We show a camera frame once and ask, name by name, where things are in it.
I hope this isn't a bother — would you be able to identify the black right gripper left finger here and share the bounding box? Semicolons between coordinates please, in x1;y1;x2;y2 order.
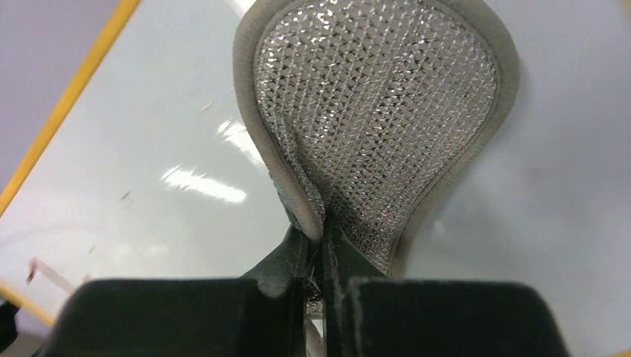
39;228;309;356

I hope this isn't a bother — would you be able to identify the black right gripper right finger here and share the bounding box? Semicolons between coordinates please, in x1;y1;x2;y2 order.
321;219;569;356

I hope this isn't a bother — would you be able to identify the yellow framed whiteboard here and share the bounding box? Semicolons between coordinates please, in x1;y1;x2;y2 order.
1;1;630;356

